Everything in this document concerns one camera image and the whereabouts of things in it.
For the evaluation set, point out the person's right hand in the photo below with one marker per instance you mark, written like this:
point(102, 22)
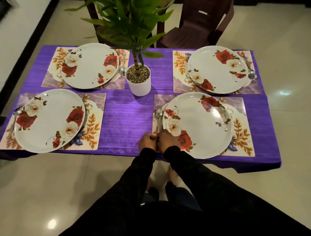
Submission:
point(168, 141)

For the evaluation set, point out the person's left hand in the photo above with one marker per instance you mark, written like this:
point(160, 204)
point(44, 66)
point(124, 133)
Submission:
point(147, 142)

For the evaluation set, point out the person's right fingers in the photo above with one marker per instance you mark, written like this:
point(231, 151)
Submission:
point(160, 139)

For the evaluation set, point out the person's left fingers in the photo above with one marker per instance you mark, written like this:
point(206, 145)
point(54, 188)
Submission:
point(154, 140)

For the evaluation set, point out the steel spoon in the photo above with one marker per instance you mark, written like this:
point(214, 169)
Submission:
point(159, 119)
point(251, 73)
point(14, 121)
point(122, 69)

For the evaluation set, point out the person's left forearm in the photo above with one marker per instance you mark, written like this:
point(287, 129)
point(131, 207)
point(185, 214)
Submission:
point(138, 175)

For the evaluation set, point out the person's right forearm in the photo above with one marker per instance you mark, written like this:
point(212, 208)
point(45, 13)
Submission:
point(194, 175)

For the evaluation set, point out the purple tablecloth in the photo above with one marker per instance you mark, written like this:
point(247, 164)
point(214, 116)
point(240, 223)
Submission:
point(126, 121)

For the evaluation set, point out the person's right foot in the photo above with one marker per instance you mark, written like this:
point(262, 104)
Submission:
point(173, 176)

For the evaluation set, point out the person's foot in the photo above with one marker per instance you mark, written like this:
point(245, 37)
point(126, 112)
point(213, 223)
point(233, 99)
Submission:
point(173, 176)
point(151, 186)

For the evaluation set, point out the white rose print plate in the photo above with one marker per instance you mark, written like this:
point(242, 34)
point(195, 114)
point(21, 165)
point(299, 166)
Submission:
point(217, 73)
point(48, 121)
point(199, 128)
point(88, 65)

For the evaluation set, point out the person's left foot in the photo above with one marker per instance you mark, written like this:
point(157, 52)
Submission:
point(151, 186)

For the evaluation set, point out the white plant pot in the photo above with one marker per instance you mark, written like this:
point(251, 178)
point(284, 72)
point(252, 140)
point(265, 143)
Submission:
point(139, 88)

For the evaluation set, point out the leaf print placemat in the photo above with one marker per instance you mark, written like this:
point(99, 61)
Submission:
point(52, 75)
point(179, 73)
point(94, 121)
point(243, 145)

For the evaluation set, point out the pebbles in pot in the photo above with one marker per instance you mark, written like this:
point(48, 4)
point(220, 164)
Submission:
point(137, 76)

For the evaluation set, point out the person's black garment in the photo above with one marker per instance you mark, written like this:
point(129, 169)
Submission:
point(182, 218)

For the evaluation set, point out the dark brown plastic chair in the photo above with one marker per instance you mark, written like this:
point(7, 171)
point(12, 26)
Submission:
point(194, 31)

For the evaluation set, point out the green leafy plant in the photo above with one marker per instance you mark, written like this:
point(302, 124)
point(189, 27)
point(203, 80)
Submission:
point(131, 26)

